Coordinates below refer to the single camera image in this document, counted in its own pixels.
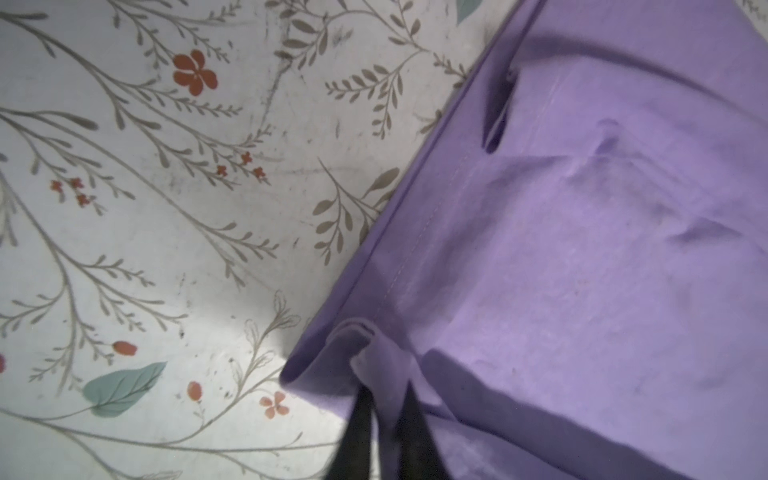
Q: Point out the purple t-shirt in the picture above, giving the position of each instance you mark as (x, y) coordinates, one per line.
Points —
(573, 273)

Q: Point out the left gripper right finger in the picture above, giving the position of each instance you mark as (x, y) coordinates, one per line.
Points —
(419, 458)

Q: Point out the floral table mat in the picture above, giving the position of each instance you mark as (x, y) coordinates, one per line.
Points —
(182, 185)

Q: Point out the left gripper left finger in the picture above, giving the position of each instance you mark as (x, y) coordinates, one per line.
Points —
(352, 460)

